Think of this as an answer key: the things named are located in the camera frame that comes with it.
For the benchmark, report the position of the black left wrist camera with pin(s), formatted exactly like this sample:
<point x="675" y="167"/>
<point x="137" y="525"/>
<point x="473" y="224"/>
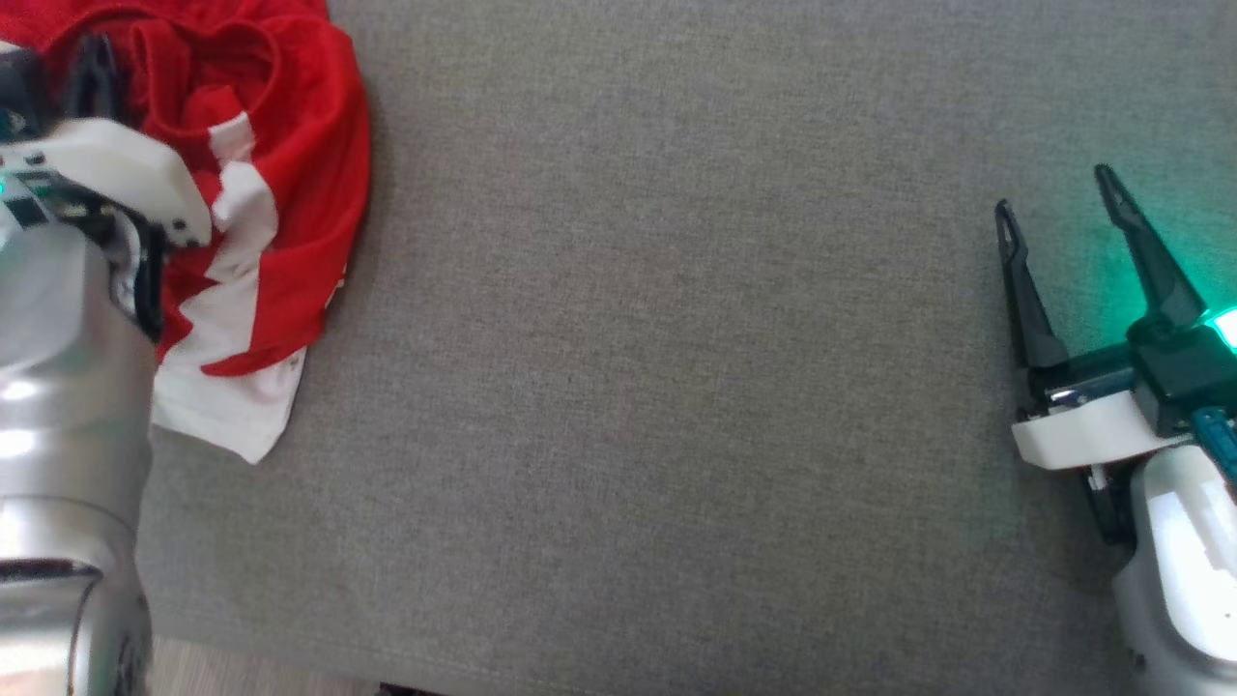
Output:
<point x="19" y="97"/>

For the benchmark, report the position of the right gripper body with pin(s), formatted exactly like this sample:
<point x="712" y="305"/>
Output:
<point x="1082" y="430"/>

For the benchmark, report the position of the large grey fabric sofa seat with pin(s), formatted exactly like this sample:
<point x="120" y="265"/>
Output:
<point x="676" y="387"/>

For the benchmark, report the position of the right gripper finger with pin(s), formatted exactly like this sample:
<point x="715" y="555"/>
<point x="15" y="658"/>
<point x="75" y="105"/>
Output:
<point x="1029" y="300"/>
<point x="1155" y="271"/>

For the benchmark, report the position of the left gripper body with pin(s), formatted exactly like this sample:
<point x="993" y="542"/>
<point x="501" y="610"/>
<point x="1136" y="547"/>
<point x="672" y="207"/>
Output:
<point x="116" y="164"/>

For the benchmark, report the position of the red and white basketball jersey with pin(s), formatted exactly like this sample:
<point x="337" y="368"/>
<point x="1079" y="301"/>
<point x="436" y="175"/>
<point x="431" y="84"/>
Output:
<point x="309" y="145"/>

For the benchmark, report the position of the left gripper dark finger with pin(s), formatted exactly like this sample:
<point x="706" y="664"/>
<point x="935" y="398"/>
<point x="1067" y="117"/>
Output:
<point x="92" y="77"/>

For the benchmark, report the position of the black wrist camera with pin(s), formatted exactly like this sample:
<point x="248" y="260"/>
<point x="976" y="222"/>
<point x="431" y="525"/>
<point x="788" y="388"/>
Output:
<point x="19" y="97"/>
<point x="1184" y="372"/>

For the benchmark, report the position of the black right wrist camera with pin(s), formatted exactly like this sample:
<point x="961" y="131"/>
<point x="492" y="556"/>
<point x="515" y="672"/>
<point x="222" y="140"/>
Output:
<point x="1184" y="372"/>

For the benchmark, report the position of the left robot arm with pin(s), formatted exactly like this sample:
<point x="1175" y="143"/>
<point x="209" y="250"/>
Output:
<point x="58" y="435"/>

